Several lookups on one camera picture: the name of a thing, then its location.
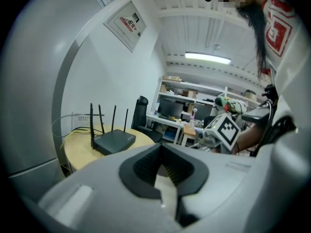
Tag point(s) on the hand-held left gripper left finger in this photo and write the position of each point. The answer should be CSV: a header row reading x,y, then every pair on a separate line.
x,y
102,193

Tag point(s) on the person in white red shirt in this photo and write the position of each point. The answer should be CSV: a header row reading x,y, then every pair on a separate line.
x,y
291,45

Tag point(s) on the white storage shelf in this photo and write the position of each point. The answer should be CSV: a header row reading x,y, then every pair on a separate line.
x,y
194,86

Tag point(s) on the small wooden table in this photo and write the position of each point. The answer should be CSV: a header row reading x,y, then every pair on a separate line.
x,y
189,131

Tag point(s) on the silver refrigerator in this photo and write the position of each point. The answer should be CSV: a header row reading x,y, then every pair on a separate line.
x,y
31,81

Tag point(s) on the white office desk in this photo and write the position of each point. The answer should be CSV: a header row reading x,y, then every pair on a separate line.
x,y
167,122

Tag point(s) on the white electrical panel box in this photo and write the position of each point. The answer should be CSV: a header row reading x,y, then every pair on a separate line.
x,y
126,25

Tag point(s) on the long ceiling light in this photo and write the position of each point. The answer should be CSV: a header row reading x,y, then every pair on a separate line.
x,y
207,58

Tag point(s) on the black office chair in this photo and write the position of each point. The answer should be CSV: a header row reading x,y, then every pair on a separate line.
x,y
142,120

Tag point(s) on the colourful plush toy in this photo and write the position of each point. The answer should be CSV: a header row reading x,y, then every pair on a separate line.
x,y
230,104

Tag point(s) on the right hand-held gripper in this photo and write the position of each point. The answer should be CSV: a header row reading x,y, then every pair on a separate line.
x,y
226,130

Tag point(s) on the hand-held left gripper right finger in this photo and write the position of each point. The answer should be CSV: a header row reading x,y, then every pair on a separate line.
x,y
213,178

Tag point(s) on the black computer monitor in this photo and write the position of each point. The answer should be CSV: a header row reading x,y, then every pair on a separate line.
x,y
172,108
204,110

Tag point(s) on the black router with antennas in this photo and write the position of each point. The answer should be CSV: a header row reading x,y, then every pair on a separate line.
x,y
114,139

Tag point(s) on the person's right forearm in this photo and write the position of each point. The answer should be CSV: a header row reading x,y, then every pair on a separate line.
x,y
250,137

